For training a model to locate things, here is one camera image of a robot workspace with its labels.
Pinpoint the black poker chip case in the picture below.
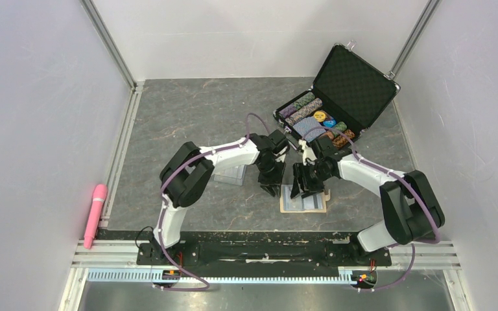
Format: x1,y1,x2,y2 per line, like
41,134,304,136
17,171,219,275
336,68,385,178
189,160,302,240
273,44,400,140

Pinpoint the yellow dealer button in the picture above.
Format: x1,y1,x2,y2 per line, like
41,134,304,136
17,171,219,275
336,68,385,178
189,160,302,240
313,111,328,122

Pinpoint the orange brown poker chip row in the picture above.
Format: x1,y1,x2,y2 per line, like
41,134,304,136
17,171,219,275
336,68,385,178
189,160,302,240
322,130,355,149

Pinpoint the clear sleeve with credit cards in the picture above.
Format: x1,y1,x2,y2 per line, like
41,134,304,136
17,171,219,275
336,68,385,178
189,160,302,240
213,165,246,186

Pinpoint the white toothed cable rail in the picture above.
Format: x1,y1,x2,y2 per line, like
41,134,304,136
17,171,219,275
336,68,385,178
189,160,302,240
87,268,357,285

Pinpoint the purple green poker chip row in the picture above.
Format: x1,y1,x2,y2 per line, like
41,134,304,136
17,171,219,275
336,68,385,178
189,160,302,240
279,92,316,119

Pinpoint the blue playing card deck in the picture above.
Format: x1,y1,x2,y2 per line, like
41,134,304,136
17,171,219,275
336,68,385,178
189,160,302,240
293,117,326,142

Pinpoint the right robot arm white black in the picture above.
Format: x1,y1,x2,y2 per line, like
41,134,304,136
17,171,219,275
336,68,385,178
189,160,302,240
290,137,445,264

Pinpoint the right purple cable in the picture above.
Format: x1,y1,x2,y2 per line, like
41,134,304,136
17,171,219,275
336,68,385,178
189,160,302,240
302,125,442,293

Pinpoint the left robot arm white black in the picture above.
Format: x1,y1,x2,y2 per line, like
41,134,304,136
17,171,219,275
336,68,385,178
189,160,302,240
152,130,289,264

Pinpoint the purple cable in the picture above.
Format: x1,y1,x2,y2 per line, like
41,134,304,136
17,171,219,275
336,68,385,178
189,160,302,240
302,125,442,293
156,112,271,293

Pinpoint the blue round poker chip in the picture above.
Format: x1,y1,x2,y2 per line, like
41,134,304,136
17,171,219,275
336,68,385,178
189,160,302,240
322,119,337,128

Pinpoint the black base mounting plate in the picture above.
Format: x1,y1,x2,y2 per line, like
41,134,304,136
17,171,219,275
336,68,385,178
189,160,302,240
135,231,392,278

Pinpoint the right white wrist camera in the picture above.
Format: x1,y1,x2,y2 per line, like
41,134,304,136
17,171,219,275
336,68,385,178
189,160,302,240
298,139,316,165

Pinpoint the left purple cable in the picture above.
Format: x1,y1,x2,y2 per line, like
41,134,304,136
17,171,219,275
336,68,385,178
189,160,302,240
156,112,271,293

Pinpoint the green poker chip stack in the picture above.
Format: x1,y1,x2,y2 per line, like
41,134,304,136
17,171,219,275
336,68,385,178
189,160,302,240
329,122,348,137

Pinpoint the pink brown poker chip row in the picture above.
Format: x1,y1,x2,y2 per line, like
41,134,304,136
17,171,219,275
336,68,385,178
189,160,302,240
285,98,323,126

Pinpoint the pink cylindrical object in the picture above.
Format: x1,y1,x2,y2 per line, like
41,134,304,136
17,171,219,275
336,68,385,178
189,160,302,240
83,184,108,249

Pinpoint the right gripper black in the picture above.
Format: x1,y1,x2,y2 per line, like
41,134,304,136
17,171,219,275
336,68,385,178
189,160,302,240
290,161,333,198

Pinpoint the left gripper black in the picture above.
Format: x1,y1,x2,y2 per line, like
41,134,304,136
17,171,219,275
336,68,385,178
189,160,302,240
255,158,286,197

